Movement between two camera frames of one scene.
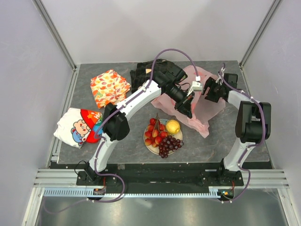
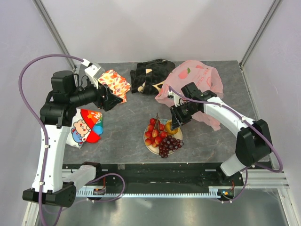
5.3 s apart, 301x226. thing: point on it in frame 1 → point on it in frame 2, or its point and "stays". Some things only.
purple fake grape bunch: x=169 y=143 stays
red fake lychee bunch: x=156 y=133 stays
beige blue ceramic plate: x=178 y=135 stays
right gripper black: x=210 y=82 → x=177 y=123
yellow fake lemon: x=172 y=126 stays
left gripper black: x=184 y=106 → x=108 y=101
